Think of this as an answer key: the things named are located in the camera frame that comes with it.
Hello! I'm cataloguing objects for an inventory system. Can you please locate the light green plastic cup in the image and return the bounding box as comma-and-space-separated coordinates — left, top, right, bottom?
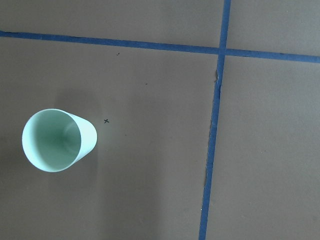
21, 108, 98, 173

